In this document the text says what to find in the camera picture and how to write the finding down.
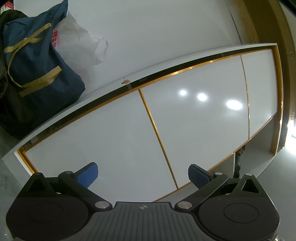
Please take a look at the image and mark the white plastic bag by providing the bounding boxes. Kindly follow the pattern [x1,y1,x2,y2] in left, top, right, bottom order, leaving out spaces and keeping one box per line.
[52,12,108,70]

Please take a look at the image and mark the white cabinet with gold trim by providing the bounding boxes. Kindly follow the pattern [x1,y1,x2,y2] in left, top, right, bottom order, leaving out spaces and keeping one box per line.
[3,43,283,202]

